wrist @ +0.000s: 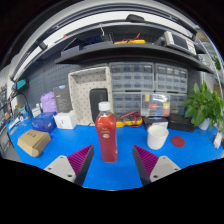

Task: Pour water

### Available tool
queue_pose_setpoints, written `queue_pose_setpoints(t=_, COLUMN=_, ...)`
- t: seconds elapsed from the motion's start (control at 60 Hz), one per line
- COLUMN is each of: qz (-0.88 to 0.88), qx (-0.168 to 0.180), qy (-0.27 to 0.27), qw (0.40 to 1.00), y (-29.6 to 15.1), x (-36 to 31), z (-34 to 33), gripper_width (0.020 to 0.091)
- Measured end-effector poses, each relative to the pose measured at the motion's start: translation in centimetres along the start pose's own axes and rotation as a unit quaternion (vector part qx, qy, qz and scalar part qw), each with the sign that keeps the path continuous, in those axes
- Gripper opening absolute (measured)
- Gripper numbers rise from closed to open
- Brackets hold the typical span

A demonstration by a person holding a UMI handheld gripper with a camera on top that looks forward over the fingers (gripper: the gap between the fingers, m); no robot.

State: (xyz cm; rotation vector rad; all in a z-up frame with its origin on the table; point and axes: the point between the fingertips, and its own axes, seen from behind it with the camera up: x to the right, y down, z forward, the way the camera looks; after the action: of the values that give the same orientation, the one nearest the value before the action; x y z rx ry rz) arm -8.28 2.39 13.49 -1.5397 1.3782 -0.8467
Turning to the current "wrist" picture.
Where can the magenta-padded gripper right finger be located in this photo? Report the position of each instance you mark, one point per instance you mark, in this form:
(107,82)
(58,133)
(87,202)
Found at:
(163,168)

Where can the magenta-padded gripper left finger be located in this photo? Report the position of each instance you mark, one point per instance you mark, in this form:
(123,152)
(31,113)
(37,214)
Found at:
(61,168)

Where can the red drink bottle white cap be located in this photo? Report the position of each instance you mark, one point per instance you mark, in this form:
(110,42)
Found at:
(106,140)

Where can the flat round red coaster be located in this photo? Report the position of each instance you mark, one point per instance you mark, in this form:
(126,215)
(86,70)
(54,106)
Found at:
(178,141)

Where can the white cup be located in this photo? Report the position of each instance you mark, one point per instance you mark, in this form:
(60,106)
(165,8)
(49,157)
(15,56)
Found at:
(157,138)

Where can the brown cardboard box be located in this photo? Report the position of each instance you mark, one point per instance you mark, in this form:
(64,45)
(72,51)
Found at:
(33,142)

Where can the black box with white label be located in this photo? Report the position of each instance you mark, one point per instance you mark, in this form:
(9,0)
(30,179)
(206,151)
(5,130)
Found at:
(155,120)

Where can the blue box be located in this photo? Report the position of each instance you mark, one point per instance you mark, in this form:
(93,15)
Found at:
(43,122)

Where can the plain black box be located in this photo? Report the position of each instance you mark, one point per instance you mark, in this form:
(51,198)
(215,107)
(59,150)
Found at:
(181,122)

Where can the yellow multimeter with red leads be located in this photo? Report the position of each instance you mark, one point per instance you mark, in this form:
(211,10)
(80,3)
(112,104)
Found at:
(131,120)

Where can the white plant pot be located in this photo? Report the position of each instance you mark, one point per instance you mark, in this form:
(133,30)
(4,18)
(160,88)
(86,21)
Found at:
(204,125)

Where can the purple plastic bag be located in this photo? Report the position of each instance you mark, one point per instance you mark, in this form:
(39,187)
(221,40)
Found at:
(48,102)

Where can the dark grey flat box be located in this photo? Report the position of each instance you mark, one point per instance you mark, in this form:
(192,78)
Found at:
(62,98)

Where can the green leafy plant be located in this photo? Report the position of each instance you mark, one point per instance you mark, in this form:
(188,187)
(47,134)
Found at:
(203,106)

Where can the white perforated crate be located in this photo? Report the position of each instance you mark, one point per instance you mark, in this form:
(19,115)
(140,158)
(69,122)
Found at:
(81,96)

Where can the wide grey drawer cabinet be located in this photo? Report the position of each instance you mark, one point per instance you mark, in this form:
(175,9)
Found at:
(126,103)

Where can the black rounded device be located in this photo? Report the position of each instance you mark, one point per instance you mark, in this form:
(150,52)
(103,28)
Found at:
(98,96)

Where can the grey small-parts drawer cabinet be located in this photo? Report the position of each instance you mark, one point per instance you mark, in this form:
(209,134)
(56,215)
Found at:
(171,78)
(131,76)

